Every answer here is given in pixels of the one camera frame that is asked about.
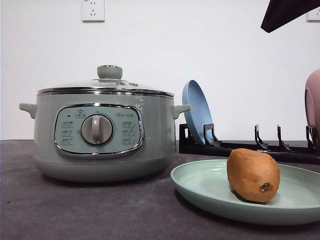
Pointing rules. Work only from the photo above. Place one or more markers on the glass steamer lid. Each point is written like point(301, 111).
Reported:
point(108, 83)

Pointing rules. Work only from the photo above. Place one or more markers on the white wall socket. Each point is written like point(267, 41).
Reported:
point(93, 11)
point(313, 16)

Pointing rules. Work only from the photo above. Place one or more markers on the black dish rack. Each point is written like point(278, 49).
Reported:
point(215, 147)

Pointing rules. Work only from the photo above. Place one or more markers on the white wall socket left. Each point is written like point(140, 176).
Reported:
point(93, 11)

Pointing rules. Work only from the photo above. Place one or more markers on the grey table cloth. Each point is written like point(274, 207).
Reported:
point(37, 206)

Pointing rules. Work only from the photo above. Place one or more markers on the pink plate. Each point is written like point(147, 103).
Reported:
point(312, 104)

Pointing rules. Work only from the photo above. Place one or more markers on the white wall socket right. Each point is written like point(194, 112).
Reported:
point(313, 16)

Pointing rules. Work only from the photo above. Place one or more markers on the green electric steamer pot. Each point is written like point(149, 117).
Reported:
point(104, 135)

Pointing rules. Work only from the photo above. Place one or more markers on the brown potato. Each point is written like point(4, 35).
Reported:
point(253, 176)

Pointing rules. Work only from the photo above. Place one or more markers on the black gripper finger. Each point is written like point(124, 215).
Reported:
point(280, 12)

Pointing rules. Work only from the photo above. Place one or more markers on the green plate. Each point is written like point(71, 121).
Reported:
point(206, 184)

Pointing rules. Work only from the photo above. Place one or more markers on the blue plate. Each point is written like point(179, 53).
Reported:
point(200, 113)

